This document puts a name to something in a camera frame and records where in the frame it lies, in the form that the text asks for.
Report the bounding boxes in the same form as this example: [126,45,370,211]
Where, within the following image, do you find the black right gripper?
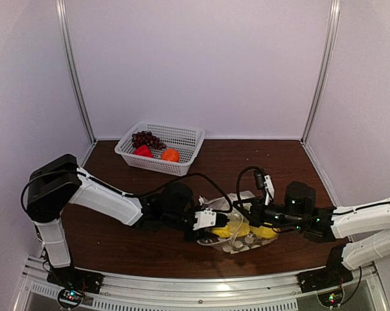
[233,195,305,231]

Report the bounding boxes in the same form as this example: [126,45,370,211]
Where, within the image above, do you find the orange fake food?
[161,148,180,163]

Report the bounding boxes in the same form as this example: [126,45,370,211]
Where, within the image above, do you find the red fake food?
[133,145,154,158]

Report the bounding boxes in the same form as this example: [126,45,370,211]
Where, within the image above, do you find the yellow fake banana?
[211,221,250,238]

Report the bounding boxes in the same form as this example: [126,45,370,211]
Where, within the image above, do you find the clear zip top bag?
[197,196,280,254]

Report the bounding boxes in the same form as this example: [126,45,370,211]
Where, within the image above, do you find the purple fake grapes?
[132,131,166,150]

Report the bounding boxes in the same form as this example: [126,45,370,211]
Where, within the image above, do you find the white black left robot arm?
[20,154,217,288]

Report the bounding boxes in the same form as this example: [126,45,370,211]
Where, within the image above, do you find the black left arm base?
[47,265,104,294]

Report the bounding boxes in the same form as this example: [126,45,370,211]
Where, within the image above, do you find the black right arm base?
[297,267,354,293]

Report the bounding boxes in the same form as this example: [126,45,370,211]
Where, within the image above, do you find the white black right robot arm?
[233,181,390,286]

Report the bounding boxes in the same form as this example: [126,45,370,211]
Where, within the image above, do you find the yellow fake lemon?
[250,226,279,240]

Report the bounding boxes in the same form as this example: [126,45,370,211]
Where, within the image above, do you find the white plastic perforated basket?
[115,122,205,176]

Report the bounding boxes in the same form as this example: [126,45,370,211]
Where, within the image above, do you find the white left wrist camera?
[192,209,229,231]

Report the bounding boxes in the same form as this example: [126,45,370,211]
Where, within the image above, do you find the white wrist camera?
[192,209,229,231]
[253,170,275,205]

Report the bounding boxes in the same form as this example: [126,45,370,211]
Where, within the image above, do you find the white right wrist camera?
[253,170,275,205]

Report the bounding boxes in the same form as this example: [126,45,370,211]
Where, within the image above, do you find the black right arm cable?
[235,166,335,233]

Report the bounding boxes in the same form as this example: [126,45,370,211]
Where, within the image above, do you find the aluminium front rail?
[10,256,390,310]

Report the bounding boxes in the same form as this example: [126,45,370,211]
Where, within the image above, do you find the right aluminium corner post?
[301,0,341,145]

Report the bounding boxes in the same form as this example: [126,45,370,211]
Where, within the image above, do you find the aluminium corner post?
[56,0,97,145]
[301,0,341,145]

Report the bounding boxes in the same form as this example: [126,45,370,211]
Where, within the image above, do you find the left aluminium corner post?
[56,0,97,145]

